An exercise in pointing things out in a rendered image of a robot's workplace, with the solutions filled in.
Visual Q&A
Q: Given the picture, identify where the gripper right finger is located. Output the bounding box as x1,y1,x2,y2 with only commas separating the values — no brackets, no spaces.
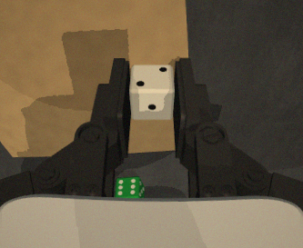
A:
173,58,303,211

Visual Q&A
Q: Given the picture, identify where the white die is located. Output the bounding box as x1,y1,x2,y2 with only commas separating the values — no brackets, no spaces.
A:
129,65,175,120

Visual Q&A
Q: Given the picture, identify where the tan flat mat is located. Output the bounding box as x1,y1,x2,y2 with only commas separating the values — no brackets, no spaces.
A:
0,0,188,157

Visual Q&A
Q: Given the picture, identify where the green die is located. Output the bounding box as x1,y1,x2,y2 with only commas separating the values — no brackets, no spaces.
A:
115,176,145,198

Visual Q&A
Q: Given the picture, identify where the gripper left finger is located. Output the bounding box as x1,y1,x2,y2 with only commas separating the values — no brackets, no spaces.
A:
0,58,131,207

